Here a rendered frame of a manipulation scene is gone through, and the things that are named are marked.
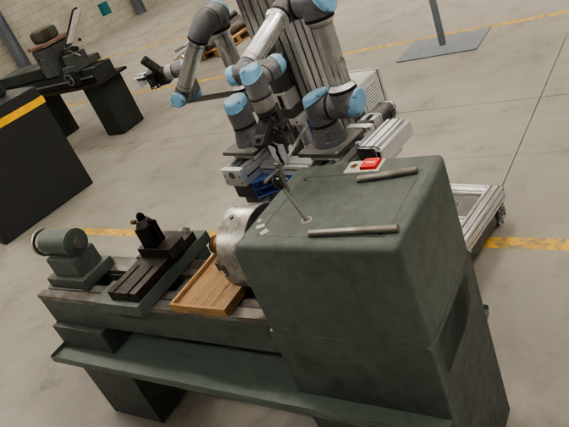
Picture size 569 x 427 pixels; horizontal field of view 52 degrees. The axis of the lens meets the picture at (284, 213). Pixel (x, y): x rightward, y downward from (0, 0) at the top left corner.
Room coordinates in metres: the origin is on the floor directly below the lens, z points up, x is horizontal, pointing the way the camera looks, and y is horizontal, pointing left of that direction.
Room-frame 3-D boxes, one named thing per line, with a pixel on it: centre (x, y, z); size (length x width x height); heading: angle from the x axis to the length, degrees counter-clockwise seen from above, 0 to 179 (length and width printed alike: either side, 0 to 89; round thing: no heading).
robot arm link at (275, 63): (1.98, -0.14, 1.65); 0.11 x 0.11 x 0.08; 47
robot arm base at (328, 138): (2.33, -0.31, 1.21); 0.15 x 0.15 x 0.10
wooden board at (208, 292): (2.08, 0.35, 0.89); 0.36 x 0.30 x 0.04; 139
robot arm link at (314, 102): (2.32, -0.31, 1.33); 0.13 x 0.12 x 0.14; 47
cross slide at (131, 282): (2.34, 0.63, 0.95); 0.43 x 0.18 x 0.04; 139
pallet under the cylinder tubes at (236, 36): (10.84, -0.21, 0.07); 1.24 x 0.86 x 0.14; 134
